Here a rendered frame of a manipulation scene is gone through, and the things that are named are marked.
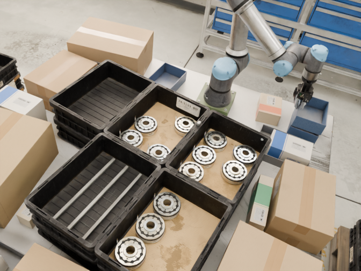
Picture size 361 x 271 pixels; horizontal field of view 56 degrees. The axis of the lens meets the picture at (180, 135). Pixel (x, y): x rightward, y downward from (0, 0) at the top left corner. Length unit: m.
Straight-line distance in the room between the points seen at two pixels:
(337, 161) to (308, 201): 1.53
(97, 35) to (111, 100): 0.47
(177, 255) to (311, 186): 0.62
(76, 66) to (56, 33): 1.98
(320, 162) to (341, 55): 1.65
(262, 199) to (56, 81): 1.11
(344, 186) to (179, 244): 1.80
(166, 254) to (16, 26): 3.20
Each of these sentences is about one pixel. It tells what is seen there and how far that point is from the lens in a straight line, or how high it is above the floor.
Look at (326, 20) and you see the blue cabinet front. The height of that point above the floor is 0.68.
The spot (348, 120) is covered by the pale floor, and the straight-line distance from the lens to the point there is 3.37.
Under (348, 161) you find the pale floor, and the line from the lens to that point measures 2.99.
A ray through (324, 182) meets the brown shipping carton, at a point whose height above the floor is 0.86.
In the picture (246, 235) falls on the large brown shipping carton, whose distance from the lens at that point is 1.22.
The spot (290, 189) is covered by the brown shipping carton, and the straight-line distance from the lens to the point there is 1.44.
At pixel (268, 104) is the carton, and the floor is 0.77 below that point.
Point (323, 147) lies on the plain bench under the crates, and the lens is 1.91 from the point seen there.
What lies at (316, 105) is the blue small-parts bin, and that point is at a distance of 1.97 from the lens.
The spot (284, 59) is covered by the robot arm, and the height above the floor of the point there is 1.16.
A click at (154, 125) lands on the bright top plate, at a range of 1.52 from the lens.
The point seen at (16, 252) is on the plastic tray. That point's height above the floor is 0.77.
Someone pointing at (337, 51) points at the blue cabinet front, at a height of 0.45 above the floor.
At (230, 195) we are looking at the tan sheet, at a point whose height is 0.83.
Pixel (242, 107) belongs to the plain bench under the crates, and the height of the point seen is 0.70.
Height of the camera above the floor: 1.95
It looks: 47 degrees down
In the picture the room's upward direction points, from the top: 9 degrees clockwise
